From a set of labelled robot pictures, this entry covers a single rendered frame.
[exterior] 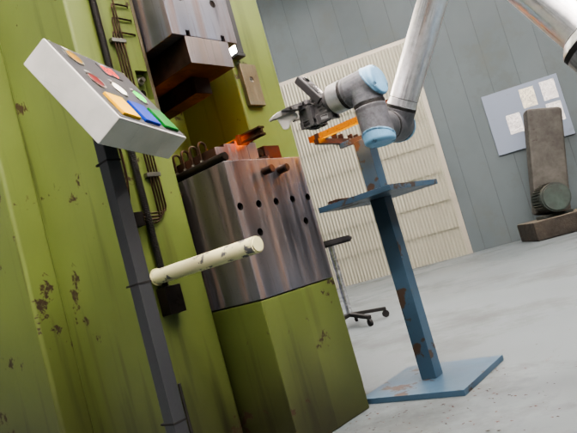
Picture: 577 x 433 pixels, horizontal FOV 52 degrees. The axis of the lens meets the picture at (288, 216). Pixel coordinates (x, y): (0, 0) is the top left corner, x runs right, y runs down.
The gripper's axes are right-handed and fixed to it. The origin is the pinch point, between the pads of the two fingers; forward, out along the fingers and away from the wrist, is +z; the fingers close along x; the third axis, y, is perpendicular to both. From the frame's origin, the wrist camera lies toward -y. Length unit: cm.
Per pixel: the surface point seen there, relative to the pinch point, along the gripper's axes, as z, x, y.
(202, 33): 20.5, -3.4, -38.4
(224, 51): 20.6, 5.1, -32.5
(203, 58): 20.6, -5.8, -28.9
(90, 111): -3, -70, 0
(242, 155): 20.7, 0.0, 5.4
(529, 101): 157, 797, -99
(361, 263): 438, 657, 70
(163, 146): 5.6, -44.9, 6.3
